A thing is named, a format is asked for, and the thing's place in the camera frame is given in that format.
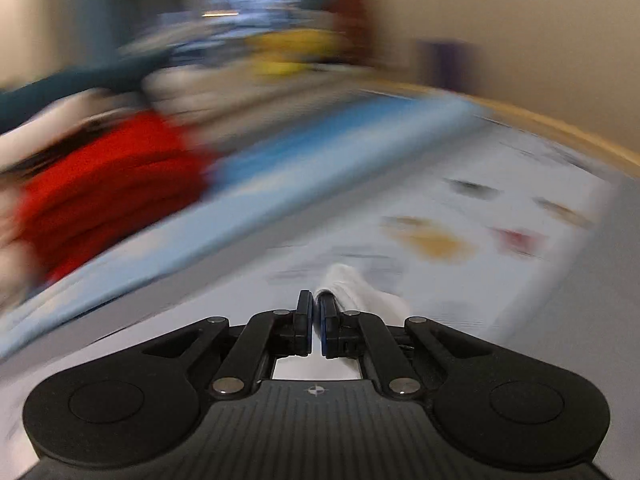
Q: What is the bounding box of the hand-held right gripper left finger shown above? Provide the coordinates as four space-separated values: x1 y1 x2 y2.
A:
142 290 315 401

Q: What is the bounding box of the red folded blanket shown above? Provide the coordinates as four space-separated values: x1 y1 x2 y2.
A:
15 110 221 286

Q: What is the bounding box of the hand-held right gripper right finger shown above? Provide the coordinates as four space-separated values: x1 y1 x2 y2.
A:
317 292 496 402

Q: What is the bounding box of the wooden bed frame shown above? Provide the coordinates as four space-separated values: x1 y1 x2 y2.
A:
360 85 640 181

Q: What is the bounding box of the yellow plush toy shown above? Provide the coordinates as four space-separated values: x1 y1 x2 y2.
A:
250 27 346 76

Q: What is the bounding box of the white garment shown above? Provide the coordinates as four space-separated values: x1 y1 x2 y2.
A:
315 262 412 321

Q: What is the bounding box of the light blue sheet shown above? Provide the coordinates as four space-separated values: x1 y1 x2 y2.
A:
0 95 481 356

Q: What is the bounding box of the teal shark plush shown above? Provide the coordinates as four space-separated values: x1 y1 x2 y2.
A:
0 52 171 131

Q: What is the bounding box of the dark red cushion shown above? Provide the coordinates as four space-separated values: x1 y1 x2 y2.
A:
330 0 376 61

